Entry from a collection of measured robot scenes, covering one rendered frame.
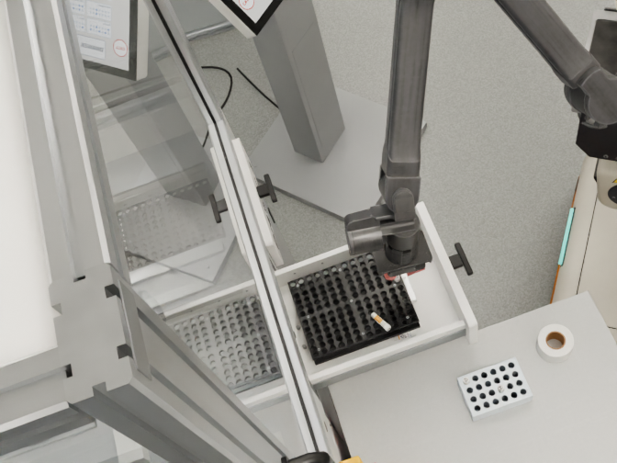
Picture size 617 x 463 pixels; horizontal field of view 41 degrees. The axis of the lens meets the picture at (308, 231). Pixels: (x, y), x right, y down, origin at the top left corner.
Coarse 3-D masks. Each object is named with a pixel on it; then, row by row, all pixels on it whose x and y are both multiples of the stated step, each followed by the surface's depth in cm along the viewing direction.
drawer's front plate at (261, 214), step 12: (240, 144) 182; (240, 156) 181; (252, 180) 178; (252, 192) 176; (252, 204) 175; (264, 216) 174; (264, 228) 171; (264, 240) 170; (276, 252) 173; (276, 264) 178
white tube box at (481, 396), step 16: (496, 368) 162; (512, 368) 162; (464, 384) 162; (480, 384) 161; (496, 384) 161; (512, 384) 160; (480, 400) 160; (496, 400) 161; (512, 400) 159; (528, 400) 160; (480, 416) 160
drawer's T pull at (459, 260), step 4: (456, 244) 163; (460, 244) 163; (456, 248) 163; (460, 248) 163; (460, 252) 162; (464, 252) 163; (452, 256) 162; (456, 256) 162; (460, 256) 162; (464, 256) 162; (452, 260) 162; (456, 260) 162; (460, 260) 162; (464, 260) 162; (452, 264) 162; (456, 264) 162; (460, 264) 161; (464, 264) 161; (468, 264) 161; (456, 268) 162; (468, 268) 161; (468, 272) 160; (472, 272) 160
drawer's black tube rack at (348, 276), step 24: (360, 264) 167; (312, 288) 170; (336, 288) 165; (360, 288) 164; (384, 288) 163; (312, 312) 167; (336, 312) 163; (360, 312) 162; (384, 312) 161; (312, 336) 162; (336, 336) 161; (360, 336) 160; (384, 336) 162
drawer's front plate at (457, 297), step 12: (420, 204) 167; (420, 216) 167; (432, 228) 164; (432, 240) 163; (432, 252) 167; (444, 252) 161; (444, 264) 160; (444, 276) 162; (456, 288) 157; (456, 300) 158; (456, 312) 165; (468, 312) 155; (468, 324) 154; (468, 336) 160
